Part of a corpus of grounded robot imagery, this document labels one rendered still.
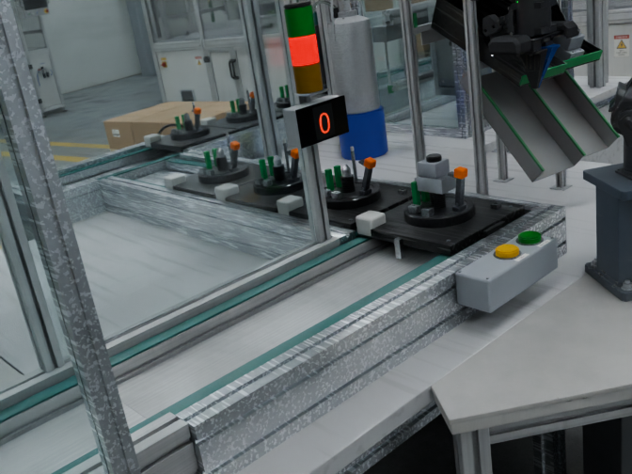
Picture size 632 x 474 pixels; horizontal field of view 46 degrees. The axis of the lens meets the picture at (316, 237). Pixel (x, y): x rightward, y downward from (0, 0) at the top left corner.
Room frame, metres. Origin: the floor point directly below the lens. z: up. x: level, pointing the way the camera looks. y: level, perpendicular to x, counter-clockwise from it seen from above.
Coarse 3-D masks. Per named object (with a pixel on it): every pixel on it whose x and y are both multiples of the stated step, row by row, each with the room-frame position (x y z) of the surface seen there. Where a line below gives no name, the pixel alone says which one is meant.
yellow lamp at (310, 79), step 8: (312, 64) 1.35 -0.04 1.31; (296, 72) 1.35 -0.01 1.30; (304, 72) 1.34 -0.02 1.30; (312, 72) 1.34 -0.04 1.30; (320, 72) 1.35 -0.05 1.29; (296, 80) 1.35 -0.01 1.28; (304, 80) 1.34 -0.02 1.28; (312, 80) 1.34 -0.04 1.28; (320, 80) 1.35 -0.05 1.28; (296, 88) 1.36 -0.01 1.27; (304, 88) 1.34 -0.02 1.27; (312, 88) 1.34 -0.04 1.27; (320, 88) 1.35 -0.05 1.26
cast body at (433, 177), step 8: (424, 160) 1.41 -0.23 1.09; (432, 160) 1.38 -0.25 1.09; (440, 160) 1.38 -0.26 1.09; (448, 160) 1.39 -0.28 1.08; (424, 168) 1.39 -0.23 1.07; (432, 168) 1.37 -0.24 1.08; (440, 168) 1.38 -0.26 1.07; (448, 168) 1.39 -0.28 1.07; (424, 176) 1.39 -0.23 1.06; (432, 176) 1.37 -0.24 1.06; (440, 176) 1.37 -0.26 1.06; (448, 176) 1.37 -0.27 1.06; (424, 184) 1.39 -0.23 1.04; (432, 184) 1.37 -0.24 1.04; (440, 184) 1.36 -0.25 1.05; (448, 184) 1.37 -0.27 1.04; (432, 192) 1.38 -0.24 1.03; (440, 192) 1.36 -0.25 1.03
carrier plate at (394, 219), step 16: (400, 208) 1.47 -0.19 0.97; (480, 208) 1.40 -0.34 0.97; (512, 208) 1.37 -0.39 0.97; (384, 224) 1.39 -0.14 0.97; (400, 224) 1.38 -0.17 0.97; (464, 224) 1.32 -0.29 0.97; (480, 224) 1.31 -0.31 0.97; (384, 240) 1.35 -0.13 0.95; (416, 240) 1.29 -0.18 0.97; (432, 240) 1.27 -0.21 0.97; (448, 240) 1.25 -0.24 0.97; (464, 240) 1.25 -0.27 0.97
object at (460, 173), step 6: (456, 168) 1.35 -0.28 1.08; (462, 168) 1.34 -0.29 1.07; (450, 174) 1.36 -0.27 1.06; (456, 174) 1.34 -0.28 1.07; (462, 174) 1.33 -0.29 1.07; (456, 180) 1.35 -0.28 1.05; (462, 180) 1.34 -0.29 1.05; (456, 186) 1.35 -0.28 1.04; (462, 186) 1.34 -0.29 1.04; (456, 192) 1.35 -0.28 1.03; (462, 192) 1.35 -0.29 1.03; (456, 198) 1.35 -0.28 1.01; (462, 198) 1.35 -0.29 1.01; (456, 204) 1.35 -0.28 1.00; (462, 204) 1.35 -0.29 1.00
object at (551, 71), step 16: (448, 0) 1.68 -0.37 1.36; (480, 0) 1.73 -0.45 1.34; (496, 0) 1.69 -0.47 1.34; (448, 16) 1.64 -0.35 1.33; (480, 16) 1.73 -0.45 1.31; (448, 32) 1.64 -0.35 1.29; (464, 32) 1.60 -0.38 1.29; (480, 32) 1.56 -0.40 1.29; (464, 48) 1.60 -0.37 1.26; (480, 48) 1.56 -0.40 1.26; (496, 64) 1.52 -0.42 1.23; (512, 64) 1.55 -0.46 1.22; (560, 64) 1.54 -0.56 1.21; (512, 80) 1.49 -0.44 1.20; (528, 80) 1.48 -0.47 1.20
